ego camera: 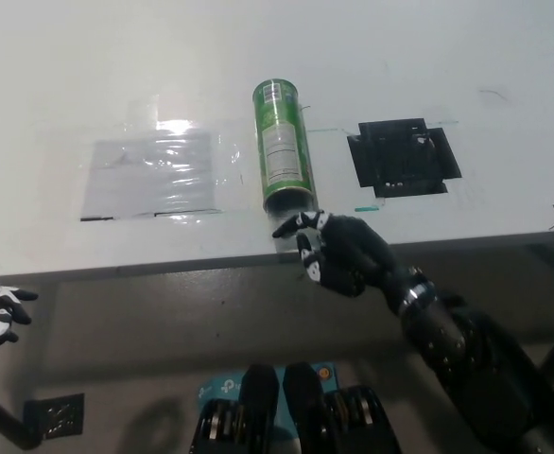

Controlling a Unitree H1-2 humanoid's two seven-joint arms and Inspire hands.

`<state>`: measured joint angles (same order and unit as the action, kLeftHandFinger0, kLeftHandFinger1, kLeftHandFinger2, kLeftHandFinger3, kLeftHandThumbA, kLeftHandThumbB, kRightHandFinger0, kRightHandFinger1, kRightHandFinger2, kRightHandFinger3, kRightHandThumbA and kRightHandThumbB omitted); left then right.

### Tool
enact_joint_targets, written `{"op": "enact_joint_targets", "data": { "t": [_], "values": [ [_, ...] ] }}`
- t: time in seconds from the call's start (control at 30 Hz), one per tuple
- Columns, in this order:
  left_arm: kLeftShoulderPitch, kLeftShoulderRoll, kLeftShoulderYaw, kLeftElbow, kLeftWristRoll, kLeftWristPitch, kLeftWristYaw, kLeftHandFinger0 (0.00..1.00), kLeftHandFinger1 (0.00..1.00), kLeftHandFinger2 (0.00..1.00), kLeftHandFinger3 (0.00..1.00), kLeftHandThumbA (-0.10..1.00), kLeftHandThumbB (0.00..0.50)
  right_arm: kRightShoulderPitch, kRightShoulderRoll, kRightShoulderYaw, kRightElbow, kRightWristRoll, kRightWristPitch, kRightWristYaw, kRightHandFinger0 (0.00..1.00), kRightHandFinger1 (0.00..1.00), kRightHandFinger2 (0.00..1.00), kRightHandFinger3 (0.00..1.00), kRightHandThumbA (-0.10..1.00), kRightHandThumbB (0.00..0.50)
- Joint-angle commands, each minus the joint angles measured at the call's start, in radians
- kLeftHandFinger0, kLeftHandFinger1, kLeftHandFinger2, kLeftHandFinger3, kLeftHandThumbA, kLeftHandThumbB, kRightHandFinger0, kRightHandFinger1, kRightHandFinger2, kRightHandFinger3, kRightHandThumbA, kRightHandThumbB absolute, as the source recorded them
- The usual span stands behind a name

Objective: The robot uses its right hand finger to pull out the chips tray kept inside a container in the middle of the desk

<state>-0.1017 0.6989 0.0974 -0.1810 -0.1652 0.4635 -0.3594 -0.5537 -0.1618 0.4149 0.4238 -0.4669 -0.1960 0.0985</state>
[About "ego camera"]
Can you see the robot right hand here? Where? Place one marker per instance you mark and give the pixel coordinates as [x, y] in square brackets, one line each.
[352, 255]

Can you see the green chips can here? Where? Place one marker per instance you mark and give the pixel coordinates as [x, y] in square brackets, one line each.
[282, 146]

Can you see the black tape square patch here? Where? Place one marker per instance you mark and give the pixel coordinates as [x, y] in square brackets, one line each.
[402, 156]

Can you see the clear plastic film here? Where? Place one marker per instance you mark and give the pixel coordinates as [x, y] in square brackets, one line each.
[227, 153]

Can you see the teal router box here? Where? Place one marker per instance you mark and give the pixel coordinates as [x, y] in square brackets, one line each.
[222, 388]

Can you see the clear plastic sheet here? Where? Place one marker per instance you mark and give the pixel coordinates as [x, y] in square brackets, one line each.
[151, 172]

